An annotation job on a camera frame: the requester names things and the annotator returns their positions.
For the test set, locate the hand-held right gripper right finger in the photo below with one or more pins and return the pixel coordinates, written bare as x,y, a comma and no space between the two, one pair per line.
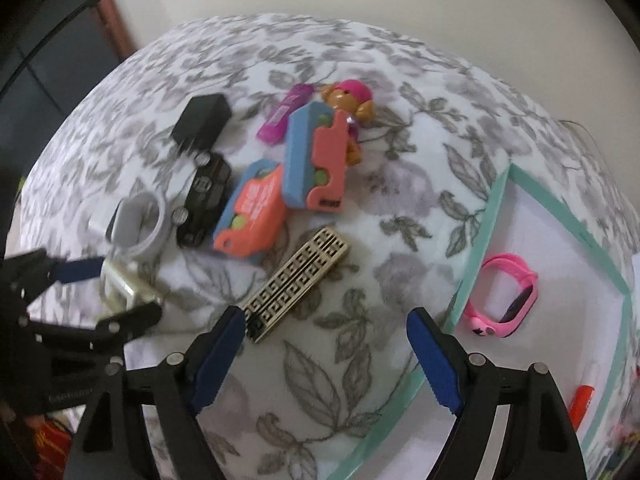
435,360

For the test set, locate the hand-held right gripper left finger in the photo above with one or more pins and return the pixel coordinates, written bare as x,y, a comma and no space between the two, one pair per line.
220,360

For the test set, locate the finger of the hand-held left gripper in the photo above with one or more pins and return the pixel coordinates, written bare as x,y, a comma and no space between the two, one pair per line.
130,322
75,270

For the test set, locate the silver metal clip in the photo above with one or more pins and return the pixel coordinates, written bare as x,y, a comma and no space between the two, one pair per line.
122,285

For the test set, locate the gold and black patterned comb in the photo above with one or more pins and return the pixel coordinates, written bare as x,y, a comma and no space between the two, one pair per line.
300,280

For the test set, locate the black toy car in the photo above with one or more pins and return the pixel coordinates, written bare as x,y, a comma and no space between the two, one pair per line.
202,200

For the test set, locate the small blue and coral box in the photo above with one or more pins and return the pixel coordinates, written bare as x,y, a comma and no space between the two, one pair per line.
252,215

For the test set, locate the white box with teal rim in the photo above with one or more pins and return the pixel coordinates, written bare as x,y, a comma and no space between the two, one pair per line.
530,230

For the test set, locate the black power adapter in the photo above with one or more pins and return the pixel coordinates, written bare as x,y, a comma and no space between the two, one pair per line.
200,120

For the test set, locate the white tape roll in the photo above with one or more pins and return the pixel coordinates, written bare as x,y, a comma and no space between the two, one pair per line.
150,237

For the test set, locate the pink smart watch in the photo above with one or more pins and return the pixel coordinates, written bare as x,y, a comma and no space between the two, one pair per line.
522,280

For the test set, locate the orange bottle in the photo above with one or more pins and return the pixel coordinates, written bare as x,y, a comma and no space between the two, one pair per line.
580,400

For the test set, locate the large blue and coral box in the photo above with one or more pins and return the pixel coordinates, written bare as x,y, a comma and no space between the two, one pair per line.
300,155

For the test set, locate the toy figure with pink hat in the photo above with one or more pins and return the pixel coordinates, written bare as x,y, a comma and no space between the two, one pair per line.
352,97

